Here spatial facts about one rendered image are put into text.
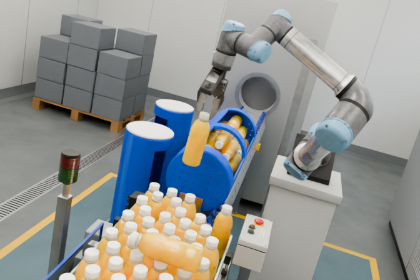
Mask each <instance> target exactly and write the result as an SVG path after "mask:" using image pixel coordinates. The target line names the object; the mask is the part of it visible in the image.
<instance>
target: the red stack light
mask: <svg viewBox="0 0 420 280"><path fill-rule="evenodd" d="M80 159H81V157H79V158H77V159H68V158H65V157H63V156H62V155H61V157H60V162H59V166H60V167H61V168H63V169H66V170H75V169H78V168H79V164H80Z"/></svg>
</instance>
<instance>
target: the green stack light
mask: <svg viewBox="0 0 420 280"><path fill-rule="evenodd" d="M78 172H79V168H78V169H75V170H66V169H63V168H61V167H60V166H59V171H58V177H57V180H58V181H59V182H61V183H64V184H73V183H75V182H77V180H78Z"/></svg>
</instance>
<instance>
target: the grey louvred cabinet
mask: <svg viewBox="0 0 420 280"><path fill-rule="evenodd" d="M388 215H389V218H390V221H389V227H390V230H391V233H392V237H393V239H394V243H395V246H396V250H397V254H398V256H399V260H400V263H401V266H402V270H403V273H404V277H405V279H406V280H420V129H419V132H418V134H417V138H416V140H415V143H414V146H413V148H412V151H411V153H410V156H409V159H408V161H407V164H406V167H405V170H404V172H403V175H402V178H401V180H400V183H399V186H398V188H397V191H396V194H395V196H394V199H393V201H392V204H391V207H390V210H389V212H388Z"/></svg>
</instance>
